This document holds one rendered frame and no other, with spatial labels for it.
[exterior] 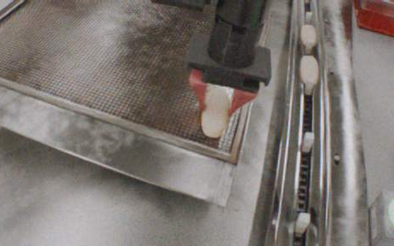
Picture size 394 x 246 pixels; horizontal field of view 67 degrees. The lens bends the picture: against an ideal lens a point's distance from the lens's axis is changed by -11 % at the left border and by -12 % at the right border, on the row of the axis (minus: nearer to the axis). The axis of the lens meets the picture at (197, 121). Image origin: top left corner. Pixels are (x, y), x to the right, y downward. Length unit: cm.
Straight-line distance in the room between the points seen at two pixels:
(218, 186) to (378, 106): 40
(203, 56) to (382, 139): 37
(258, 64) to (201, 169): 14
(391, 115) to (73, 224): 59
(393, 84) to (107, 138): 60
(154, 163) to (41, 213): 19
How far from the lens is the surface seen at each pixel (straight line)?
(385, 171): 58
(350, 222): 45
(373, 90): 74
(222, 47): 38
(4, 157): 61
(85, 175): 52
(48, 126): 46
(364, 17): 96
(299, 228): 43
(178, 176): 40
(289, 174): 48
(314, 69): 66
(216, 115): 46
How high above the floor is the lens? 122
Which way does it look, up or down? 45 degrees down
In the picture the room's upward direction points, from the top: straight up
